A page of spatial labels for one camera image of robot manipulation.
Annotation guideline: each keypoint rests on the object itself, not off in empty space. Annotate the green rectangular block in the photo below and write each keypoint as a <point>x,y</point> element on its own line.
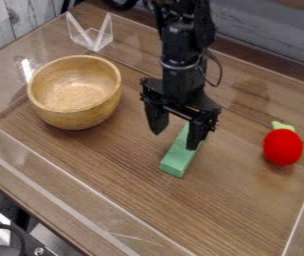
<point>178,156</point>

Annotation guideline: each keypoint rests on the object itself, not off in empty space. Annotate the red plush strawberry toy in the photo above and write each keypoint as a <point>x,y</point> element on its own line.
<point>281,145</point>

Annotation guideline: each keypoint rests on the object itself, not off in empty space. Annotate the black metal equipment base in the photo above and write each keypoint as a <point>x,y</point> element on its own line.
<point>30,247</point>

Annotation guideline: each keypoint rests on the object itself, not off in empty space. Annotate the clear acrylic tray wall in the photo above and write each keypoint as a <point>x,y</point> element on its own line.
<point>94,225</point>

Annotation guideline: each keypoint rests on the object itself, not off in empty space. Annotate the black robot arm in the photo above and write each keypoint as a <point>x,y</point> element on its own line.
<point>186,32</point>

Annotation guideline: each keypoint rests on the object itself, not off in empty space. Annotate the wooden bowl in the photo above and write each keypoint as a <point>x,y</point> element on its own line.
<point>74,91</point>

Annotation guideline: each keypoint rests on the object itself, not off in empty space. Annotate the clear acrylic corner bracket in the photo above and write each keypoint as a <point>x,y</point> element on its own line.
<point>90,38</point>

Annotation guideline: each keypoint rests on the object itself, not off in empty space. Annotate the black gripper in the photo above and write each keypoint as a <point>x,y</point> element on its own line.
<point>177,94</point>

